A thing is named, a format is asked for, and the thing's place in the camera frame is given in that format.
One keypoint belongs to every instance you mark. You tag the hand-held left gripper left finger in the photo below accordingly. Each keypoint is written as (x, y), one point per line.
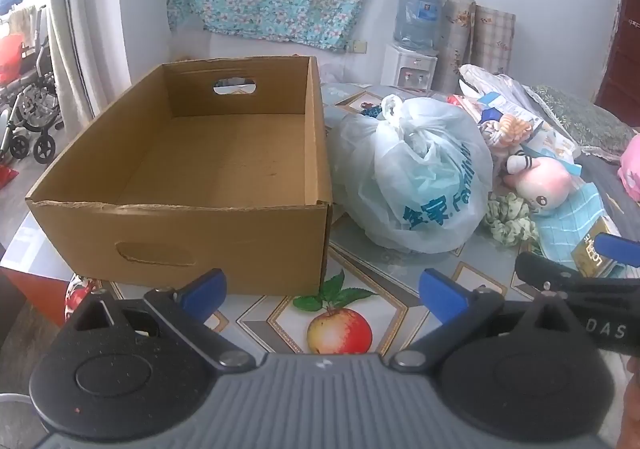
(205, 294)

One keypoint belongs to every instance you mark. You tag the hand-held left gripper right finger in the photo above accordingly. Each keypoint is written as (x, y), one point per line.
(442, 294)

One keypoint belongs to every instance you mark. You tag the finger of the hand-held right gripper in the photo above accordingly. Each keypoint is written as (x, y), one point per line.
(620, 249)
(550, 276)

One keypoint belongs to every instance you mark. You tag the green scrunchie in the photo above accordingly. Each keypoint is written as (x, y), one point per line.
(510, 224)

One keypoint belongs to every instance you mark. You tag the large pink plush toy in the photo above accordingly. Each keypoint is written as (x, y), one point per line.
(631, 169)

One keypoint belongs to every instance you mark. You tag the pink plush doll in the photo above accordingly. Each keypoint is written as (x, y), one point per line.
(542, 184)

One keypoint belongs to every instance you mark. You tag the white plastic bag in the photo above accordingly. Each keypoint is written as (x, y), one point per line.
(425, 189)

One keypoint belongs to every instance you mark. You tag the white snack packet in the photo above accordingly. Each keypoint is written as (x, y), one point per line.
(555, 144)

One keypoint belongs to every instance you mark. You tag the brown cardboard box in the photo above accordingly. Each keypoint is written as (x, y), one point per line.
(200, 154)

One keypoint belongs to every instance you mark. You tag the orange knitted toy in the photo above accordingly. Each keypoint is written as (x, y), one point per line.
(510, 126)

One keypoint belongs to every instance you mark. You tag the gold box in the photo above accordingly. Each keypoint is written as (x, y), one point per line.
(590, 249)

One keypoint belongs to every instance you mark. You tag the fruit printed table cover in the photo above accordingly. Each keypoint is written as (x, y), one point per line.
(400, 279)

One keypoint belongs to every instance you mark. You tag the light blue towel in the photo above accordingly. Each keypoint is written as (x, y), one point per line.
(565, 229)

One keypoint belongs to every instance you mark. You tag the grey blanket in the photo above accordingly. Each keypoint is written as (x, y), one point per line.
(605, 189)

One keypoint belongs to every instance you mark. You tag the green patterned cushion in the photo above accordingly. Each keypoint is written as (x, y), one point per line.
(585, 119)

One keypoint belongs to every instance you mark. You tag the blue white box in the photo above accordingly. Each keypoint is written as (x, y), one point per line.
(492, 101)

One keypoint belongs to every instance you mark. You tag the dark red door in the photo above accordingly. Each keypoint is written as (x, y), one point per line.
(622, 59)

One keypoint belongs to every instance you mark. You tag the red white packet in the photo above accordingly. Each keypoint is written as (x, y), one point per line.
(462, 101)

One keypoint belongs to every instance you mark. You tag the white quilted blanket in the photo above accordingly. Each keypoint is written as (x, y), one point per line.
(500, 84)

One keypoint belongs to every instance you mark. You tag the white water dispenser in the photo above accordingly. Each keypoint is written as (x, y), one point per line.
(407, 69)

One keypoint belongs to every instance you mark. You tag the floral rolled mat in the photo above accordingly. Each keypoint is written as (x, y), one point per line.
(457, 39)

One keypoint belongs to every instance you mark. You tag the wheelchair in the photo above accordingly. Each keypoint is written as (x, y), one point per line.
(35, 104)

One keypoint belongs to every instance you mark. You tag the blue water bottle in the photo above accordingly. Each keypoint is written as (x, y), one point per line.
(417, 24)

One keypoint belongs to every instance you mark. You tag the white curtain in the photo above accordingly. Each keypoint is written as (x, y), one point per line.
(85, 29)

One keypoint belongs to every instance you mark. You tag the red plastic bag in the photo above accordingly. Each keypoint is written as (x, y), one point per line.
(10, 59)

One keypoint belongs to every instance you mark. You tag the wall socket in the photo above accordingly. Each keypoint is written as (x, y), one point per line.
(356, 47)

